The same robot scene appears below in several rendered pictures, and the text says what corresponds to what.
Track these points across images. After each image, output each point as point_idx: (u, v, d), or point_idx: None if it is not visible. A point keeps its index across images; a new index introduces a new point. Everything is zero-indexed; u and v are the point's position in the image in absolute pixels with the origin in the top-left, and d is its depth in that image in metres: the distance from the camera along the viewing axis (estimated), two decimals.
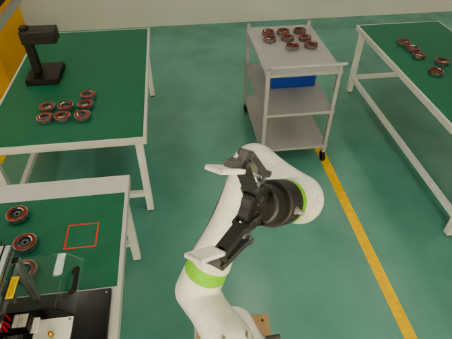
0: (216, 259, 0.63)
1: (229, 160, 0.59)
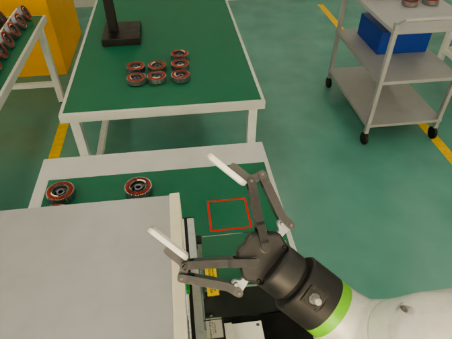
0: (176, 259, 0.57)
1: (233, 163, 0.59)
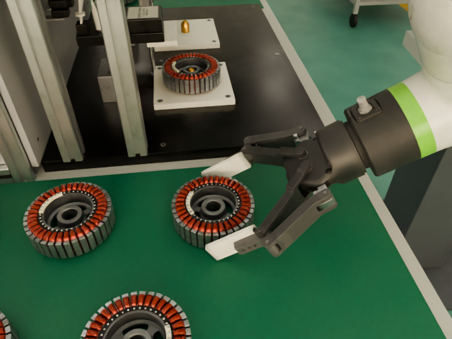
0: (251, 240, 0.47)
1: None
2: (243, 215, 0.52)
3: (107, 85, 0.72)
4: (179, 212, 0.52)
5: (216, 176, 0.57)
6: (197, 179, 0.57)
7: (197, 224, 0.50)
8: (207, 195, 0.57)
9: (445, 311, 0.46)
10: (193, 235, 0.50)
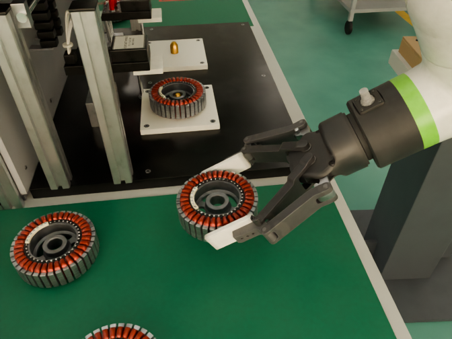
0: (248, 228, 0.49)
1: None
2: (247, 208, 0.52)
3: (95, 110, 0.75)
4: (184, 208, 0.53)
5: (220, 171, 0.58)
6: (201, 175, 0.58)
7: (201, 219, 0.51)
8: (211, 190, 0.58)
9: None
10: (198, 229, 0.51)
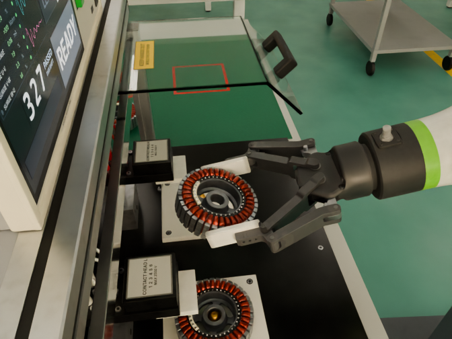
0: (253, 233, 0.49)
1: None
2: (249, 213, 0.53)
3: None
4: (187, 200, 0.52)
5: (222, 170, 0.57)
6: (203, 170, 0.57)
7: (204, 216, 0.51)
8: (209, 187, 0.57)
9: None
10: (199, 225, 0.51)
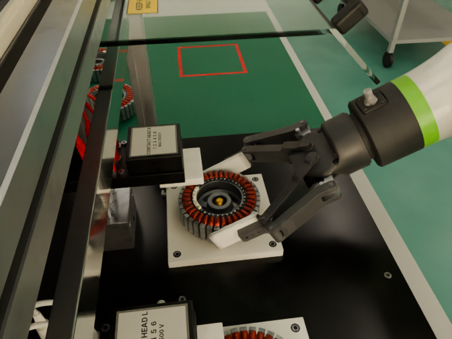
0: (254, 227, 0.49)
1: None
2: (250, 208, 0.52)
3: None
4: (187, 208, 0.52)
5: (220, 171, 0.58)
6: None
7: (205, 219, 0.51)
8: (212, 190, 0.58)
9: None
10: (202, 229, 0.51)
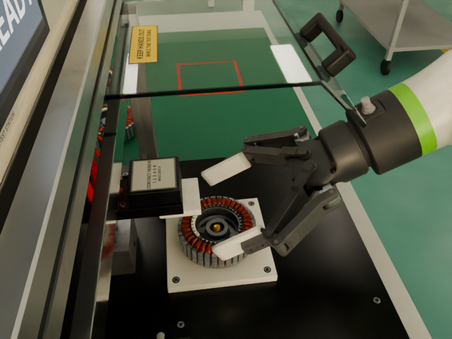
0: (257, 240, 0.47)
1: None
2: None
3: None
4: (185, 235, 0.55)
5: (218, 198, 0.60)
6: (200, 201, 0.60)
7: (203, 246, 0.53)
8: (210, 215, 0.60)
9: None
10: (200, 256, 0.53)
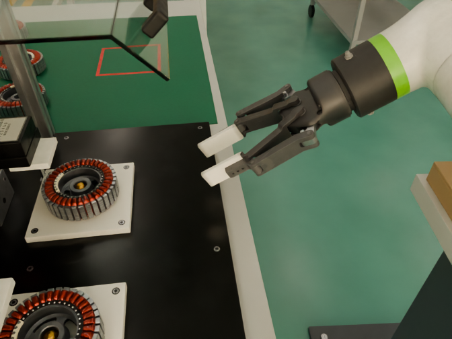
0: (234, 132, 0.65)
1: (229, 175, 0.58)
2: (101, 190, 0.59)
3: None
4: (46, 190, 0.59)
5: (87, 159, 0.65)
6: (70, 163, 0.64)
7: (58, 200, 0.58)
8: (79, 175, 0.65)
9: None
10: (55, 208, 0.58)
